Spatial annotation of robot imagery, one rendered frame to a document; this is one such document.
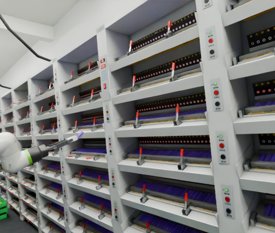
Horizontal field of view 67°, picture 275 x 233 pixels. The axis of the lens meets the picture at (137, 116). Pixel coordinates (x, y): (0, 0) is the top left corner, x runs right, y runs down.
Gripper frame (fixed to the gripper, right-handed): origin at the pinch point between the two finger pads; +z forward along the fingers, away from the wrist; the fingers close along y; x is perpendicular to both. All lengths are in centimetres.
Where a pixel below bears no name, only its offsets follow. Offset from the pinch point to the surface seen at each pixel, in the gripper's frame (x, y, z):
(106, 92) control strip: -22.2, -20.6, 23.4
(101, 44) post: -52, -18, 32
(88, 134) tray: 2.3, 5.0, 13.6
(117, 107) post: -11.4, -24.0, 25.4
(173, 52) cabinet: -33, -54, 53
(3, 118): -29, 253, -13
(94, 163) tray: 21.8, -0.2, 8.8
